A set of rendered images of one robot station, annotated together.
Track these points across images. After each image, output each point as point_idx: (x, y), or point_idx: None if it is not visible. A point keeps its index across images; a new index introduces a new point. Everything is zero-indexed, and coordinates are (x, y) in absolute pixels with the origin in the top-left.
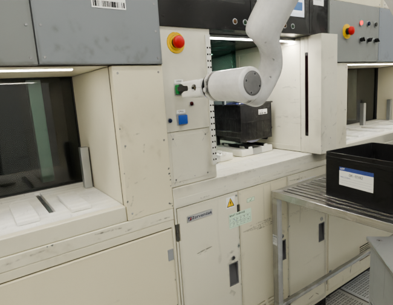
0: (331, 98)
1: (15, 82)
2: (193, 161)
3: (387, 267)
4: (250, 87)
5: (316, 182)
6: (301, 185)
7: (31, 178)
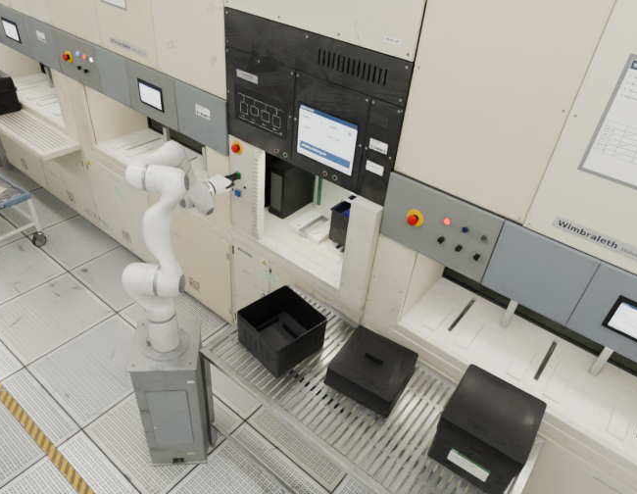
0: (358, 264)
1: None
2: (244, 220)
3: None
4: (179, 202)
5: (318, 310)
6: (308, 300)
7: None
